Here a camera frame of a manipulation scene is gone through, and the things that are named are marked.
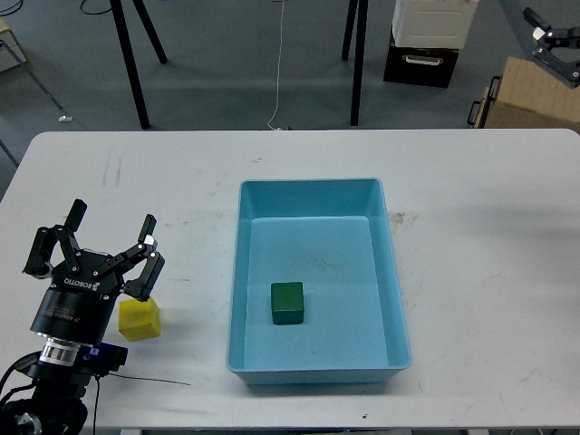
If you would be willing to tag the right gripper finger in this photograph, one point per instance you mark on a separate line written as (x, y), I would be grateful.
(548, 39)

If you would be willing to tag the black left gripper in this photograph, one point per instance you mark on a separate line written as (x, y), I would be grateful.
(78, 304)

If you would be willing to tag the yellow block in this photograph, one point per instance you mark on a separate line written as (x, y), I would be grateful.
(139, 320)

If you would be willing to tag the green block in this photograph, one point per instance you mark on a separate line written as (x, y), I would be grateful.
(287, 303)

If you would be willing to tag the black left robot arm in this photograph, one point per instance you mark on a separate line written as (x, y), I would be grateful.
(58, 381)

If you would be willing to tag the cardboard box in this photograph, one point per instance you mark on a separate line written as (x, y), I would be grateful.
(527, 97)

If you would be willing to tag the black storage box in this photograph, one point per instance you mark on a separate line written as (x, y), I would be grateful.
(431, 67)

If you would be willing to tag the white plastic crate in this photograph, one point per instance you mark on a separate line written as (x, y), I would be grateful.
(432, 24)

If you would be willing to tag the black tripod right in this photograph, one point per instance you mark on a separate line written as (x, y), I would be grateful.
(355, 32)

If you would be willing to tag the wooden furniture at left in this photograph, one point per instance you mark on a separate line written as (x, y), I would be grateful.
(12, 53)

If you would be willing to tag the blue plastic bin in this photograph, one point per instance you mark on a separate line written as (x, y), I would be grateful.
(332, 235)

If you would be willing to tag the black metal rack handles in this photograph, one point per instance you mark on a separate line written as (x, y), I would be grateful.
(480, 109)

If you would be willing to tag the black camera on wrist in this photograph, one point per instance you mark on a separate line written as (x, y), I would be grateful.
(104, 358)

